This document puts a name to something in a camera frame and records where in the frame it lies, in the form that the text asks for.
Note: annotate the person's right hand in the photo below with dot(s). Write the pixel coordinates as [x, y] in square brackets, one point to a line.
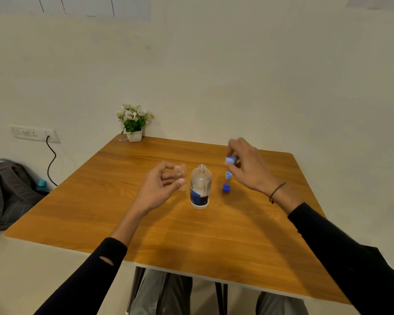
[249, 167]

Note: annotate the person's left hand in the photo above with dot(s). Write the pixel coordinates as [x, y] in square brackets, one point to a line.
[154, 191]

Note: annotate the light blue small cap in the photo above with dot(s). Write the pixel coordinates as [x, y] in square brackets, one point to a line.
[229, 175]
[230, 160]

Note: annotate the dark blue bottle cap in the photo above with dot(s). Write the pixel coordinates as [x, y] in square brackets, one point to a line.
[226, 188]

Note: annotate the small clear vial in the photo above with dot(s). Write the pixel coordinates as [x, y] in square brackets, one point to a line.
[181, 172]

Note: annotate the large clear bottle blue label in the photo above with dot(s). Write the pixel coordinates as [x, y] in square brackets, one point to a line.
[201, 190]

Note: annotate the person's left forearm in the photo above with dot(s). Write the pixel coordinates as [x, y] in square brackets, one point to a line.
[85, 282]

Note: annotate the person's right forearm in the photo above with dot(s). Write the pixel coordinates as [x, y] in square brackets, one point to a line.
[341, 246]

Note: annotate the black wrist band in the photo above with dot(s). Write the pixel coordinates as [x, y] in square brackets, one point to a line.
[276, 190]

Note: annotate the white flowers in white pot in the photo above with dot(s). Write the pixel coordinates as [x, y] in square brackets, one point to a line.
[134, 136]

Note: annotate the black table leg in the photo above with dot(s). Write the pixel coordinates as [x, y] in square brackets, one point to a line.
[221, 298]
[135, 285]

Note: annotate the grey trousers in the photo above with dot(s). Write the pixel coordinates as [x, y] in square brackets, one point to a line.
[164, 295]

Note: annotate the grey backpack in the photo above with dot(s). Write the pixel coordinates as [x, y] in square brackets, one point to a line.
[10, 200]

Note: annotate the white paper sheet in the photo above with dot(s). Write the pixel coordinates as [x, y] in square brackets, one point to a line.
[377, 2]

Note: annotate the white wall socket panel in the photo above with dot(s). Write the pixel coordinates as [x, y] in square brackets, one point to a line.
[29, 133]

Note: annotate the white panelled wall board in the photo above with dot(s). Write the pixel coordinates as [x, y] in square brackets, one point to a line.
[85, 4]

